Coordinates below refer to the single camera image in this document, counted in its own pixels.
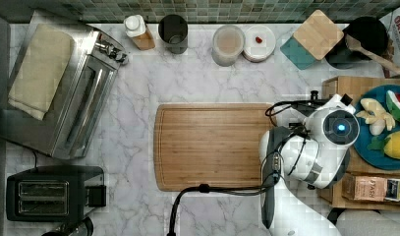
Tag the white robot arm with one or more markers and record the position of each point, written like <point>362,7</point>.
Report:
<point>317,153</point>

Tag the bamboo cutting board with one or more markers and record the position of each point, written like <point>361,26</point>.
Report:
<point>208,143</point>

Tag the glass cereal jar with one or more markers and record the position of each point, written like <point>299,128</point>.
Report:
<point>227,44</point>

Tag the dark grey cup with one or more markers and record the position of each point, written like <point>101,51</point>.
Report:
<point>173,30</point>

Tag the white pink lidded container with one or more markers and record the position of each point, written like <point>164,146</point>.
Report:
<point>260,42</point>

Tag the orange bottle white cap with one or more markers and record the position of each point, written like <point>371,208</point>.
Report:
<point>137,30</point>

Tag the silver toaster oven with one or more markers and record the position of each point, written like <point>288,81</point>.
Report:
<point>66,129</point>

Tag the teal canister with wooden lid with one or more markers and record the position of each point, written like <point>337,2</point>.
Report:
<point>312,40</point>

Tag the black round object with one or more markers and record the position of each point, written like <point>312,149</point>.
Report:
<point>81,228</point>

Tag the black two-slot toaster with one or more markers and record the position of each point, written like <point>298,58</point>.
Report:
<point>57,193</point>

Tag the black paper towel holder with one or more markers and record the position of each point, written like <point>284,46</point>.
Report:
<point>334,214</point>

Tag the beige folded towel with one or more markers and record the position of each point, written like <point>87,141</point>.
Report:
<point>41,71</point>

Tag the tea bag box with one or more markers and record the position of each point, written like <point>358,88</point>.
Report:
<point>371,189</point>

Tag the wooden spoon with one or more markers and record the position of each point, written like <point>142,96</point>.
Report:
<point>354,45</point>

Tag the toy banana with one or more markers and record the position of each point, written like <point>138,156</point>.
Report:
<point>375,116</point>

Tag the blue plate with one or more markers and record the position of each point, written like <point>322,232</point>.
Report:
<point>375,157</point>

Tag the paper towel roll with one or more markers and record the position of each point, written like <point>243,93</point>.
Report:
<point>353,222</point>

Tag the black utensil holder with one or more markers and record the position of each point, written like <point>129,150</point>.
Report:
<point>370,32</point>

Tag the toy watermelon slice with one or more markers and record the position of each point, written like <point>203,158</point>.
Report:
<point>393,104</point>

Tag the yellow toy lemon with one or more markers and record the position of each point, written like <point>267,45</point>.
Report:
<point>392,145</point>

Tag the oat cereal box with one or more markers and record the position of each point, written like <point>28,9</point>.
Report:
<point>392,24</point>

